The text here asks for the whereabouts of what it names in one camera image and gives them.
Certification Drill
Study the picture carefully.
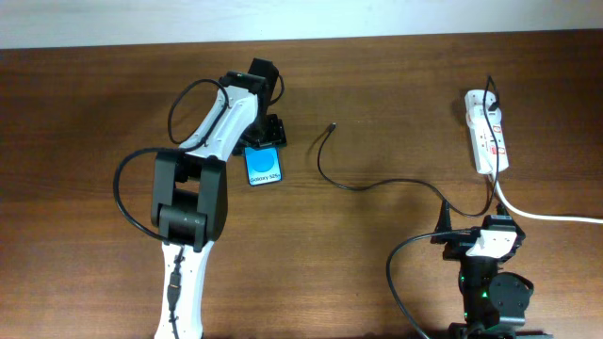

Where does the blue Galaxy smartphone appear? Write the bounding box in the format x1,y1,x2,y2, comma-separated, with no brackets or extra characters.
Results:
244,147,283,186

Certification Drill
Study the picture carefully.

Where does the black USB charging cable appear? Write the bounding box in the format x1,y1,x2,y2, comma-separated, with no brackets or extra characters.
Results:
317,74,501,218

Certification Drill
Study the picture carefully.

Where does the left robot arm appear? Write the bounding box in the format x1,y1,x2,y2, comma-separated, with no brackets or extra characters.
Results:
151,58,286,338

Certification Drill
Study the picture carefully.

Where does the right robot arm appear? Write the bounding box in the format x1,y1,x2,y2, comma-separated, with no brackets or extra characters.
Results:
431,202,534,338

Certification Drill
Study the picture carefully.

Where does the white power strip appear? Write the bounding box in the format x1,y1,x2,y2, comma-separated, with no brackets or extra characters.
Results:
465,109,509,175

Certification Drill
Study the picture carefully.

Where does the white power strip cord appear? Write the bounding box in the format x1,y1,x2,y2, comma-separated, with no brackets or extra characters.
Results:
487,172,603,225

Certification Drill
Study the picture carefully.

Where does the right black camera cable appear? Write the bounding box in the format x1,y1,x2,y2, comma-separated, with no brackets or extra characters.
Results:
385,228,472,339

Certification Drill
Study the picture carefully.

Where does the black camera cable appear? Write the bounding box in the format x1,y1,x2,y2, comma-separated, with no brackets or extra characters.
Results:
385,228,472,339
112,73,285,339

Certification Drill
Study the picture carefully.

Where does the white USB wall charger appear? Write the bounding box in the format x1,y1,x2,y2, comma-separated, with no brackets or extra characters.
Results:
464,89,500,117

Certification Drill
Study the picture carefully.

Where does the left black camera cable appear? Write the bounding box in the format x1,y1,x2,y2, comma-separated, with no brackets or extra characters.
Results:
112,73,285,339

